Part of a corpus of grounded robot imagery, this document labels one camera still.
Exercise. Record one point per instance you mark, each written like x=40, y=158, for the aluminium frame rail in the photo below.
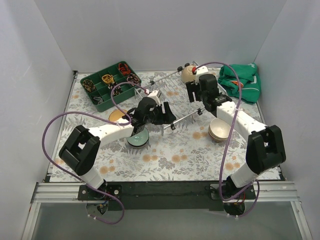
x=61, y=211

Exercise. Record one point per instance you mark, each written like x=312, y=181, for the cream embossed bowl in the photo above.
x=219, y=129

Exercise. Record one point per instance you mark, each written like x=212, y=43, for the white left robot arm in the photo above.
x=81, y=147

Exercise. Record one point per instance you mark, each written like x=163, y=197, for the green cloth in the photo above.
x=248, y=77

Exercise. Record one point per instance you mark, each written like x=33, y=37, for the beige bowl back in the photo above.
x=187, y=74

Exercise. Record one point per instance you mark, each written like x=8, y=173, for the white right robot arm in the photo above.
x=265, y=146

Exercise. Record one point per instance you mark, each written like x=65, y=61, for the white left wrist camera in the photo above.
x=155, y=95

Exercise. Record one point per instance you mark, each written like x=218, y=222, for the dark floral roll right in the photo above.
x=133, y=80

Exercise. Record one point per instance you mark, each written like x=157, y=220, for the green compartment tray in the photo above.
x=105, y=90

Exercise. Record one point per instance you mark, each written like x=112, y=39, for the yellow patterned roll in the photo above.
x=108, y=79

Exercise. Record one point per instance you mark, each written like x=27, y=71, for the metal wire dish rack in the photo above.
x=174, y=91

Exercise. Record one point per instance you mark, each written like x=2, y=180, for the dark patterned roll left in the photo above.
x=88, y=85

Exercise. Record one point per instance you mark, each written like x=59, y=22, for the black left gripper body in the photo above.
x=162, y=113

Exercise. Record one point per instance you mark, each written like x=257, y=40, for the light green bowl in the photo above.
x=142, y=136

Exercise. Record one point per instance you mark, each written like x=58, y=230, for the orange black roll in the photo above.
x=124, y=69

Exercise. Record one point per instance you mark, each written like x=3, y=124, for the tan bowl front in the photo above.
x=117, y=115

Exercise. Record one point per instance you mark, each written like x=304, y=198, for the grey roll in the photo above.
x=97, y=100

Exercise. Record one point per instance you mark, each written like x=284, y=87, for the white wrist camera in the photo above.
x=155, y=95
x=203, y=70

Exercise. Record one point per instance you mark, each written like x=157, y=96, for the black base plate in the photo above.
x=166, y=195

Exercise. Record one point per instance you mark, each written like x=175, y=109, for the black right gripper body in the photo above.
x=194, y=89

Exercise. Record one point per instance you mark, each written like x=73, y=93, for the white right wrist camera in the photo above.
x=203, y=70

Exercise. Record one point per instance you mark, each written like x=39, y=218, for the dark patterned bowl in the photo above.
x=137, y=145

